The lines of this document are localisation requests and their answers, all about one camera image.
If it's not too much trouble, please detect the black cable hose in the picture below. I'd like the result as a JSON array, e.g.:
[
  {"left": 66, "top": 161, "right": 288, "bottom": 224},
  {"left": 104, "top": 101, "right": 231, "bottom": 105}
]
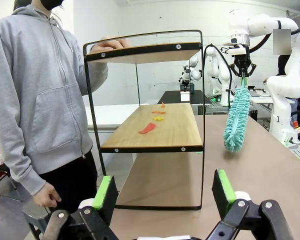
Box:
[{"left": 248, "top": 32, "right": 275, "bottom": 54}]

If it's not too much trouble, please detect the background person in black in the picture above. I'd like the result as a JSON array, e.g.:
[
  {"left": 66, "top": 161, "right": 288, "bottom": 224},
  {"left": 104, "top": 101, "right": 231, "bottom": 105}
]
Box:
[{"left": 263, "top": 28, "right": 295, "bottom": 83}]

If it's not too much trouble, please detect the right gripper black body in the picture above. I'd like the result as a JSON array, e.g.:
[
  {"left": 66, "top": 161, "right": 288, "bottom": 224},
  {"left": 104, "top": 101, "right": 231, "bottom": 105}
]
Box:
[{"left": 234, "top": 51, "right": 252, "bottom": 70}]

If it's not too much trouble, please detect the black table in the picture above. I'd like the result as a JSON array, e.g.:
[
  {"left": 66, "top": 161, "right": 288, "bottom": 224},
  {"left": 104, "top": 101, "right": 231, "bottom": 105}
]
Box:
[{"left": 156, "top": 90, "right": 208, "bottom": 105}]

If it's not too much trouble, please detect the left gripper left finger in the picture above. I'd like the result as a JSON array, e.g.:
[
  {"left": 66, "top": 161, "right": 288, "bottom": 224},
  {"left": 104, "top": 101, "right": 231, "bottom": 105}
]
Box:
[{"left": 41, "top": 174, "right": 121, "bottom": 240}]

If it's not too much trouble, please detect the teal microfiber duster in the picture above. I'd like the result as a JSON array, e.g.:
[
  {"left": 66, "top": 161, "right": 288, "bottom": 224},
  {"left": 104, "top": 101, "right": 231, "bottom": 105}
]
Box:
[{"left": 222, "top": 76, "right": 252, "bottom": 154}]

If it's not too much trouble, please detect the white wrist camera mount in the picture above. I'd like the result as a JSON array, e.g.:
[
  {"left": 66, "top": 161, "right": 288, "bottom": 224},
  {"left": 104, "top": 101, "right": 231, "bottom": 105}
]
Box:
[{"left": 221, "top": 44, "right": 248, "bottom": 56}]

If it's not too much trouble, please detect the grey metal stool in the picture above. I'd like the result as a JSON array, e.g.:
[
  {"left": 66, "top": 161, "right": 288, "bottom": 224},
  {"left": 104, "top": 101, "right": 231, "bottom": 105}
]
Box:
[{"left": 22, "top": 199, "right": 56, "bottom": 240}]

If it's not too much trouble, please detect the black wire basket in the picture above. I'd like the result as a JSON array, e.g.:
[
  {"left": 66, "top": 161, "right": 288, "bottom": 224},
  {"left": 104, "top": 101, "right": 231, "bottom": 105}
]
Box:
[{"left": 180, "top": 83, "right": 195, "bottom": 93}]

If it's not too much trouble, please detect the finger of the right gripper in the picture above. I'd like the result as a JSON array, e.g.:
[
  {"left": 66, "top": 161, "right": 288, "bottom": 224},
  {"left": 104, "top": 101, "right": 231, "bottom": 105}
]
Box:
[
  {"left": 243, "top": 62, "right": 257, "bottom": 87},
  {"left": 229, "top": 62, "right": 245, "bottom": 87}
]

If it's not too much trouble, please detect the person's right forearm grey sleeve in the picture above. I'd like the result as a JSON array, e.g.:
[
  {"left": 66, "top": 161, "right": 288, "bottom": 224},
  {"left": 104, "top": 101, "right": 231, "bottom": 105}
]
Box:
[{"left": 3, "top": 117, "right": 48, "bottom": 196}]

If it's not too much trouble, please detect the person's left forearm grey sleeve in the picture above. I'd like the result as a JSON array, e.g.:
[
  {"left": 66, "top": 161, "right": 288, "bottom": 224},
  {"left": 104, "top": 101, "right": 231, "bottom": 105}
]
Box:
[{"left": 80, "top": 61, "right": 109, "bottom": 97}]

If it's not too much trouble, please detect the person's right hand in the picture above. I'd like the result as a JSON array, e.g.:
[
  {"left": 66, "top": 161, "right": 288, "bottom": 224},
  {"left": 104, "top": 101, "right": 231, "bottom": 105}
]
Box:
[{"left": 32, "top": 181, "right": 62, "bottom": 208}]

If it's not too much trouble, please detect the person's left hand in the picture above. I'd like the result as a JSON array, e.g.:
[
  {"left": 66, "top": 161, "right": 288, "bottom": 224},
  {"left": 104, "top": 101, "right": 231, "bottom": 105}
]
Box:
[{"left": 96, "top": 36, "right": 133, "bottom": 50}]

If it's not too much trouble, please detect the two-tier wooden black-framed shelf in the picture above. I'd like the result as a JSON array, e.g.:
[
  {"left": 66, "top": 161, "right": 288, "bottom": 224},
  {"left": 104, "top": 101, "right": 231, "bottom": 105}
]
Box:
[{"left": 82, "top": 29, "right": 206, "bottom": 211}]

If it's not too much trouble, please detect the person in grey hoodie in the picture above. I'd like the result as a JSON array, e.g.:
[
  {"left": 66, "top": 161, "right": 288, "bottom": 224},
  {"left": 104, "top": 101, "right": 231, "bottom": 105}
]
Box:
[{"left": 0, "top": 0, "right": 110, "bottom": 218}]

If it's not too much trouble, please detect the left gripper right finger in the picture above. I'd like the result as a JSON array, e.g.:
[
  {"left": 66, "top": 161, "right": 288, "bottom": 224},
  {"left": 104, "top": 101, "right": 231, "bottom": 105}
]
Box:
[{"left": 206, "top": 168, "right": 295, "bottom": 240}]

